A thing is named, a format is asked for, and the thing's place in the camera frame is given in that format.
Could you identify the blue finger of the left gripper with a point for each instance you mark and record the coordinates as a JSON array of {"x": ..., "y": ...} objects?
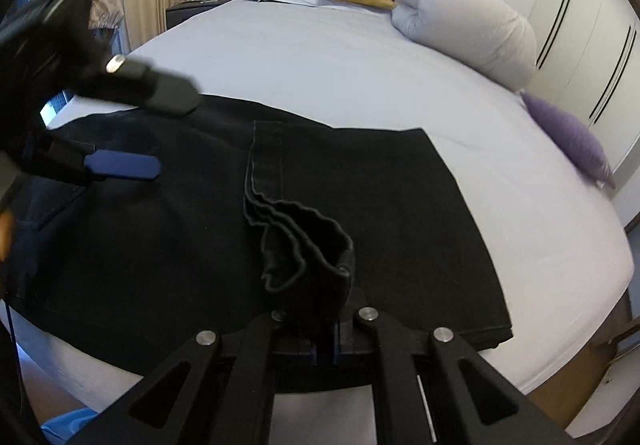
[
  {"x": 133, "y": 82},
  {"x": 77, "y": 162}
]

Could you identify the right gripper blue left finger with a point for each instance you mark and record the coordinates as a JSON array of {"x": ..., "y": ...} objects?
[{"x": 292, "y": 337}]

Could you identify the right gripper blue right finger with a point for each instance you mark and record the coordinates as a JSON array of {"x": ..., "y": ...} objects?
[{"x": 351, "y": 332}]

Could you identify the black denim pants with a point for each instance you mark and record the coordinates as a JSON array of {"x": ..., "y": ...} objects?
[{"x": 255, "y": 210}]

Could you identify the dark grey nightstand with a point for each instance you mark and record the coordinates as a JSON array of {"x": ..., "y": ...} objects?
[{"x": 179, "y": 13}]

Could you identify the white bed mattress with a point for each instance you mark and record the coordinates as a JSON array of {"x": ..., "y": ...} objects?
[{"x": 560, "y": 251}]

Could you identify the rolled white duvet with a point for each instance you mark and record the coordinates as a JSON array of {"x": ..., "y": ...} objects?
[{"x": 488, "y": 36}]

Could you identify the purple cushion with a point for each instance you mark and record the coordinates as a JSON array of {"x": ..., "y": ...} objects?
[{"x": 572, "y": 137}]

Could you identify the white wardrobe with black handles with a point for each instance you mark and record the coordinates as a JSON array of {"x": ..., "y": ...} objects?
[{"x": 588, "y": 65}]

